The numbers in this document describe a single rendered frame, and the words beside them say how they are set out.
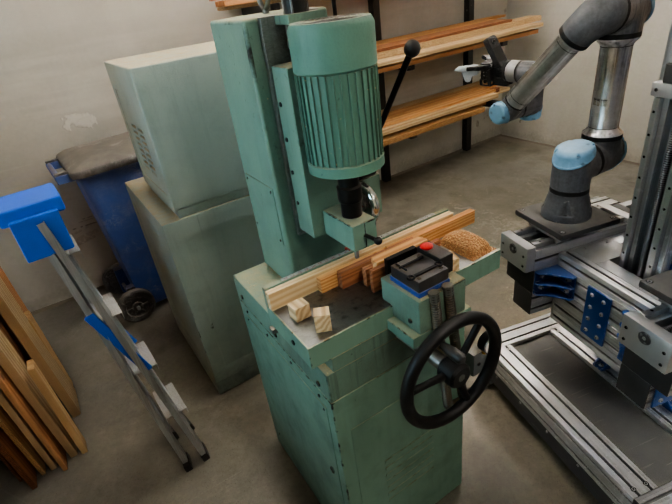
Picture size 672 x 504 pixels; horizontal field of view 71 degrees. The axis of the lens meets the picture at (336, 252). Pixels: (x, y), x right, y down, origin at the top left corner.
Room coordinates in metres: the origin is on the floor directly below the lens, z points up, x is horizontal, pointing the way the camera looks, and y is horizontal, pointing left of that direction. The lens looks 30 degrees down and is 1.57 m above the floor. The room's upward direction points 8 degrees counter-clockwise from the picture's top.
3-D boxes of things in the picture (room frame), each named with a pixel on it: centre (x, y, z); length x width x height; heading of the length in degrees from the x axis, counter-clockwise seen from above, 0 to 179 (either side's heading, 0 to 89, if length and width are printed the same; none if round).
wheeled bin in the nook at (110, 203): (2.55, 1.12, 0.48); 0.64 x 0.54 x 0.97; 122
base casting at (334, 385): (1.14, 0.01, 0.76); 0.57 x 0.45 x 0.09; 29
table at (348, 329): (0.96, -0.15, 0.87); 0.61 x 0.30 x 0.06; 119
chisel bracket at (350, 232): (1.05, -0.04, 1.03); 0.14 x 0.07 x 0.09; 29
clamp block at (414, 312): (0.89, -0.19, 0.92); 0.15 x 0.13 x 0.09; 119
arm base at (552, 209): (1.35, -0.77, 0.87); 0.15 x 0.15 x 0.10
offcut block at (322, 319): (0.83, 0.05, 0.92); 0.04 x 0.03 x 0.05; 91
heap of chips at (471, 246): (1.10, -0.35, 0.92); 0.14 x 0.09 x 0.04; 29
